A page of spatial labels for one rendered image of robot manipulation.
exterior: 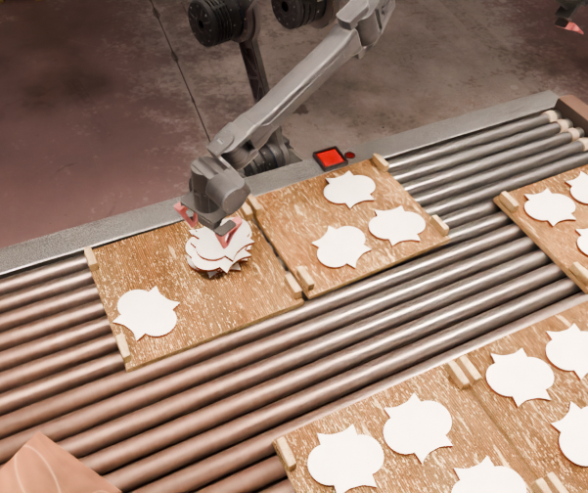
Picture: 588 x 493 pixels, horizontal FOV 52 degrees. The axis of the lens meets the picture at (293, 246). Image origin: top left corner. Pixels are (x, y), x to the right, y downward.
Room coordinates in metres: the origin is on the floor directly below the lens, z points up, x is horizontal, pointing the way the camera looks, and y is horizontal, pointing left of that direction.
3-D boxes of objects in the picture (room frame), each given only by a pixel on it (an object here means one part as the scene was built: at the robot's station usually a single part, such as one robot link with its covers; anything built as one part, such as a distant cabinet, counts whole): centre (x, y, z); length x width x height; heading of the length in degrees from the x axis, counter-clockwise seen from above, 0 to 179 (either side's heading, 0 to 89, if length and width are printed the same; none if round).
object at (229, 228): (0.87, 0.16, 1.09); 0.07 x 0.07 x 0.09; 55
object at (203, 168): (0.89, 0.18, 1.22); 0.07 x 0.06 x 0.07; 43
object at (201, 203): (0.89, 0.19, 1.16); 0.10 x 0.07 x 0.07; 55
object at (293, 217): (1.08, -0.13, 0.93); 0.41 x 0.35 x 0.02; 121
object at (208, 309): (0.86, 0.23, 0.93); 0.41 x 0.35 x 0.02; 120
